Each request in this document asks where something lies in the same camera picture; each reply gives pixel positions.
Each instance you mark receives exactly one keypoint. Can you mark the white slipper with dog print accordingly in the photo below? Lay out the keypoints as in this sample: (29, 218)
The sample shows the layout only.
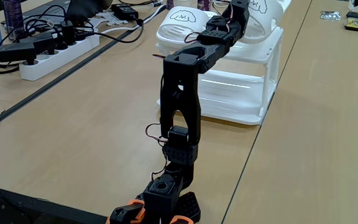
(266, 25)
(179, 31)

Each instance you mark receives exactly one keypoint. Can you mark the white plastic shoe rack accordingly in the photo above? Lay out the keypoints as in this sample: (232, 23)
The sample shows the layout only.
(228, 93)

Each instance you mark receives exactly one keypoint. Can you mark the white paper cup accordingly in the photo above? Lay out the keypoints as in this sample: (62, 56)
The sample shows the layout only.
(182, 3)

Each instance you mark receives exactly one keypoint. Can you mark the black power adapter brick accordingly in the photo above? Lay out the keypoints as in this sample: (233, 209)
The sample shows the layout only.
(124, 12)

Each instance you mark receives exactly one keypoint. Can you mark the black plug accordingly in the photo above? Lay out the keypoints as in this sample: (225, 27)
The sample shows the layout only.
(68, 32)

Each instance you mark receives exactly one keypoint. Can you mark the white power strip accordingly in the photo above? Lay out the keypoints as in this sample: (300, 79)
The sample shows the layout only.
(57, 59)

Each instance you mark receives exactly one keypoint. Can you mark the black plug adapter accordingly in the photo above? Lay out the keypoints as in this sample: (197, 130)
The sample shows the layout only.
(15, 51)
(40, 42)

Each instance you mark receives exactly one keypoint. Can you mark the tall purple drink can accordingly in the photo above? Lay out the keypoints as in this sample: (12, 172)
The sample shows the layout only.
(12, 18)

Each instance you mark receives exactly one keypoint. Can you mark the white plastic bracket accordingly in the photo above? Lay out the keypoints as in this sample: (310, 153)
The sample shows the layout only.
(112, 19)
(93, 22)

